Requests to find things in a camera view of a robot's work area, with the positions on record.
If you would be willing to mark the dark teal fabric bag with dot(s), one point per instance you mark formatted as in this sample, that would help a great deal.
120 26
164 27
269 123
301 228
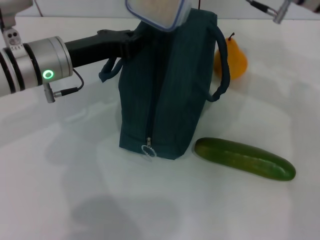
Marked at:
175 87

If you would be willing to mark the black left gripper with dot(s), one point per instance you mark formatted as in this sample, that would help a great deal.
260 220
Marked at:
100 47

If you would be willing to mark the clear container with blue-rimmed lid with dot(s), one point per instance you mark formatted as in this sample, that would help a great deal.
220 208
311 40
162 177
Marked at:
157 12

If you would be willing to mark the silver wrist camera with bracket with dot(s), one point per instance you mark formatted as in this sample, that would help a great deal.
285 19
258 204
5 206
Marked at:
12 22

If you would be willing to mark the orange pear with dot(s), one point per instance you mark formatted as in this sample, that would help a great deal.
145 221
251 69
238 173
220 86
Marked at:
237 60

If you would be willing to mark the green cucumber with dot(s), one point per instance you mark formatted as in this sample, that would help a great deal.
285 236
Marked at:
240 157

